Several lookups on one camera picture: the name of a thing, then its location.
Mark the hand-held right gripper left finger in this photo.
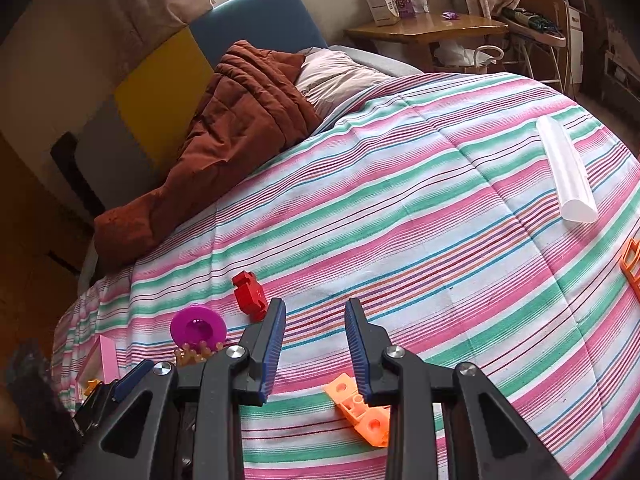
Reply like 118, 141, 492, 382
62, 297, 287, 480

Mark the white half-round tube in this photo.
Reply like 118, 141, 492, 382
536, 115, 599, 224

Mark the white carton box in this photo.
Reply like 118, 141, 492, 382
360, 0, 402, 27

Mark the pale pillow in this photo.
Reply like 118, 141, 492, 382
294, 46, 392, 117

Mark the small red toy piece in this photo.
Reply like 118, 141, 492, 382
232, 270, 271, 322

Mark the pink rectangular tray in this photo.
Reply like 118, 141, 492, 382
80, 334, 122, 397

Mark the striped blanket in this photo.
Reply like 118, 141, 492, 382
50, 72, 640, 480

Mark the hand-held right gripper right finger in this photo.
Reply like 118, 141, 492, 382
344, 297, 573, 480

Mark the purple container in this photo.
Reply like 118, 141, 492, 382
392, 0, 431, 17

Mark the magenta round toy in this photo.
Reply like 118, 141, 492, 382
169, 304, 229, 352

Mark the wooden bedside table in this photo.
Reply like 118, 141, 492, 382
344, 10, 509, 73

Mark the brown quilt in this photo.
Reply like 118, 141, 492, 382
93, 40, 324, 267

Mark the wooden wardrobe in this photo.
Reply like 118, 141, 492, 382
0, 125, 97, 361

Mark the grey yellow blue headboard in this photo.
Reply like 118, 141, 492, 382
50, 0, 329, 203

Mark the black bed frame post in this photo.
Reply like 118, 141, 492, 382
50, 131, 107, 216

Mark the folding chair with clutter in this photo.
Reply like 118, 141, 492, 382
499, 0, 577, 97

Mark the yellow toy corn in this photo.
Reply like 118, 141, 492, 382
174, 341, 215, 367

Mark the orange toy frame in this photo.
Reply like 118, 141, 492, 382
618, 236, 640, 302

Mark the orange perforated toy block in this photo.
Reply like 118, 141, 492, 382
322, 374, 392, 449

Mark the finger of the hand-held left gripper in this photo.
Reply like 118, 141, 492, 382
111, 358, 157, 404

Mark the white bag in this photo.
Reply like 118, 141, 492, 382
431, 41, 504, 74

